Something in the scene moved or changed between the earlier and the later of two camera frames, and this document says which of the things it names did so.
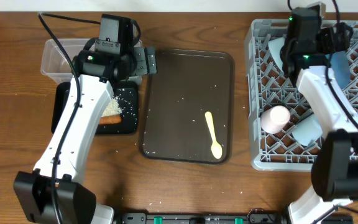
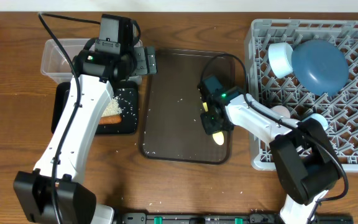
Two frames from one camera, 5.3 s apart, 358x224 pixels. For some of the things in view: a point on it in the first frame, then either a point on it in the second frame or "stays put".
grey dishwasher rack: (275, 101) stays put
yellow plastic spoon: (216, 148) to (218, 137)
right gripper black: (343, 40) to (205, 117)
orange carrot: (110, 119) stays put
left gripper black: (143, 68) stays put
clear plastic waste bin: (54, 64) stays put
